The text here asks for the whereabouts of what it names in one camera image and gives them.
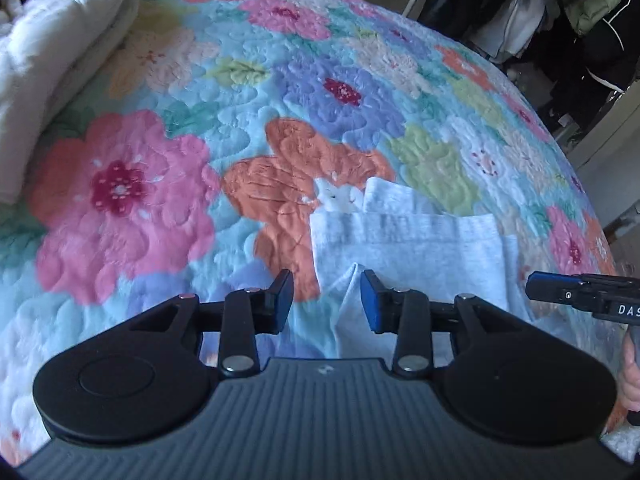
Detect white printed t-shirt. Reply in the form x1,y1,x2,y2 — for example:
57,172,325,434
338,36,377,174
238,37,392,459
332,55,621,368
309,177,533,360

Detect hanging clothes on rack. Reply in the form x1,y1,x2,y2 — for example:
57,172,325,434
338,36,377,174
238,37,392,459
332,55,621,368
418,0,639,130

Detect person's right hand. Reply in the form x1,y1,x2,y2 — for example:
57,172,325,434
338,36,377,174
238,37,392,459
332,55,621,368
618,333,640,412

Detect floral quilted bedspread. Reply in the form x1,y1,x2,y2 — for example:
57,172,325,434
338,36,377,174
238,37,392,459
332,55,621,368
1,0,614,466

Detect white crumpled duvet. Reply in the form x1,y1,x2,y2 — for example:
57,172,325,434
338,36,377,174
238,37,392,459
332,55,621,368
1,0,140,204

